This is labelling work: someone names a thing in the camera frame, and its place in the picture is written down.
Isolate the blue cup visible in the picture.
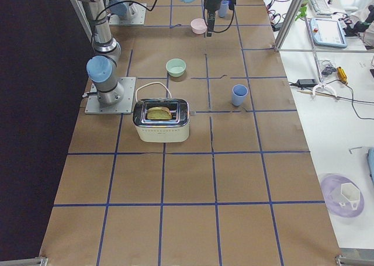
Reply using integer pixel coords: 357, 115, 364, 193
219, 0, 230, 18
231, 84, 248, 106

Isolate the pink bowl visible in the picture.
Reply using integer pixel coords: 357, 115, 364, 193
190, 18, 207, 34

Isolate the green bowl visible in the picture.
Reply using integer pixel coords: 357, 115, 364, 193
165, 58, 186, 77

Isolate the white keyboard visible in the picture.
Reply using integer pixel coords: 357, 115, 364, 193
310, 0, 333, 15

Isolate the toast slice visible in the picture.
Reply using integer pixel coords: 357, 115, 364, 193
146, 106, 172, 120

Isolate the black power adapter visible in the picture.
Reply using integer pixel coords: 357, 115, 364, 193
296, 79, 318, 88

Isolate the blue teach pendant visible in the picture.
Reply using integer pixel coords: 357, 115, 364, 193
309, 18, 347, 49

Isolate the cream toaster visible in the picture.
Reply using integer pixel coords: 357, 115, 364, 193
133, 98, 190, 143

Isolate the white grabber tool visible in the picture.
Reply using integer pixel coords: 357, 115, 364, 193
304, 16, 338, 99

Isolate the yellow tool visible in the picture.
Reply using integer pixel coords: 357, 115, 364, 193
337, 67, 348, 85

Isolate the purple plate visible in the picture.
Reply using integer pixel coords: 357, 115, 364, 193
320, 175, 365, 218

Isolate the white hexagonal holder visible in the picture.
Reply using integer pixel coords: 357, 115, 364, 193
338, 183, 361, 210

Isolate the aluminium frame post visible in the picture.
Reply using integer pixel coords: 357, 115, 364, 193
273, 0, 304, 51

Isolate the white toaster cord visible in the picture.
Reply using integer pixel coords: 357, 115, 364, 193
135, 82, 172, 102

